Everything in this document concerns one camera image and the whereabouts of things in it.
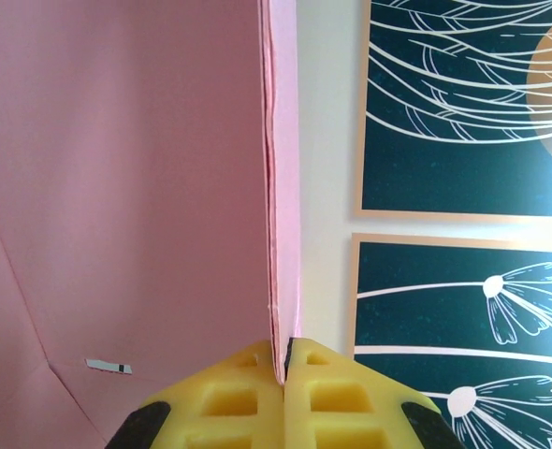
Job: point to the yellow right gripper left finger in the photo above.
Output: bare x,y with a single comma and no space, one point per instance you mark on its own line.
229,416

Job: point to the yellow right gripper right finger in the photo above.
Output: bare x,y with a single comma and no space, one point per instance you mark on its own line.
341,416

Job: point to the pink paper box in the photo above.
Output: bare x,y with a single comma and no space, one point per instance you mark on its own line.
117,187

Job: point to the dark wall panel, pink flowers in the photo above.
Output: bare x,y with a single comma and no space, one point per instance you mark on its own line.
421,327

